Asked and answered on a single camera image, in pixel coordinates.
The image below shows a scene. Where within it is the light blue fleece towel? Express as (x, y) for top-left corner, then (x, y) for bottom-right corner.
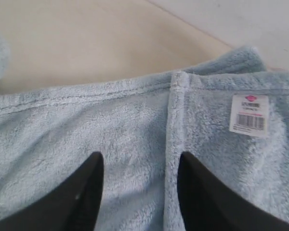
(0, 47), (289, 231)

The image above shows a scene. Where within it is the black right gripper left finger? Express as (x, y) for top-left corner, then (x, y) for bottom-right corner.
(0, 152), (104, 231)

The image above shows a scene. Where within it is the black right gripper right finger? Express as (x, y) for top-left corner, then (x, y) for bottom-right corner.
(178, 153), (289, 231)

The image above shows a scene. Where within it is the white barcode label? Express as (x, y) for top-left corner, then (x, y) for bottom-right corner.
(229, 94), (269, 138)

